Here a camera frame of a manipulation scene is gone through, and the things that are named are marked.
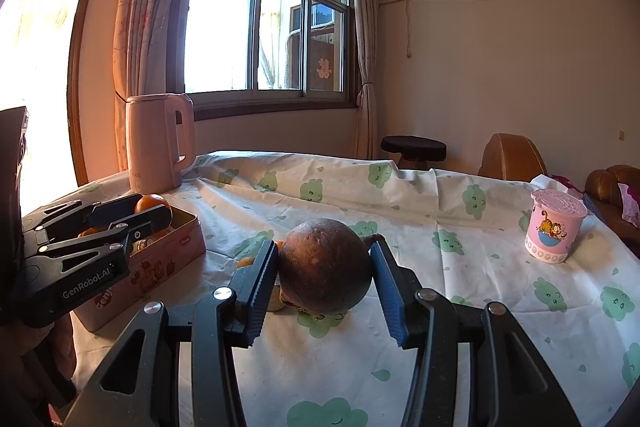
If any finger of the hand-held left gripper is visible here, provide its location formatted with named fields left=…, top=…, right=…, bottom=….
left=35, top=206, right=172, bottom=258
left=22, top=194, right=143, bottom=240

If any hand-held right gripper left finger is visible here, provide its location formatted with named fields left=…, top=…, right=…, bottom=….
left=75, top=239, right=281, bottom=427

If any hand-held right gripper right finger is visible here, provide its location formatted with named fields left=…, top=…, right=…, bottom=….
left=369, top=234, right=583, bottom=427

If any pink rectangular tin box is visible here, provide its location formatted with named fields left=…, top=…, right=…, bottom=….
left=70, top=202, right=207, bottom=333

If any purple passion fruit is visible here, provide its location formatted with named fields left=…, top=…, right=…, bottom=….
left=276, top=218, right=373, bottom=314

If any person's left hand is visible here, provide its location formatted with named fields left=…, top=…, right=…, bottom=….
left=47, top=313, right=78, bottom=390

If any white green-cloud tablecloth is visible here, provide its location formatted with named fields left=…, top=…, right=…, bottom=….
left=20, top=150, right=640, bottom=427

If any pink electric kettle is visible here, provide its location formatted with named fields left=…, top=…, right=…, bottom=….
left=125, top=93, right=197, bottom=192

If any black round stool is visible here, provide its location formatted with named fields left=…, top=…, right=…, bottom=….
left=381, top=135, right=447, bottom=171

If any pink cartoon cup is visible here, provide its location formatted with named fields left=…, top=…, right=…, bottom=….
left=524, top=188, right=587, bottom=264

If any brown leather chair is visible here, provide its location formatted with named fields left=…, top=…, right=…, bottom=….
left=477, top=133, right=548, bottom=182

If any peach patterned curtain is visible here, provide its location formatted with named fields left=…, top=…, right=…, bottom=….
left=112, top=0, right=211, bottom=172

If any sliding glass window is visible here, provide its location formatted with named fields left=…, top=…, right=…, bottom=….
left=172, top=0, right=358, bottom=120

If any narrow beige curtain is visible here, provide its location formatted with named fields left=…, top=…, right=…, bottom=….
left=351, top=0, right=386, bottom=160

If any brown leather sofa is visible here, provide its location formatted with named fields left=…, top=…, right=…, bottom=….
left=582, top=164, right=640, bottom=230

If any purple floral cushion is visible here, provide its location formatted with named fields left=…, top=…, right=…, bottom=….
left=617, top=183, right=640, bottom=228

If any brown wooden door frame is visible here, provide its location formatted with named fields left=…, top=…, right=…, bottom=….
left=65, top=0, right=101, bottom=190

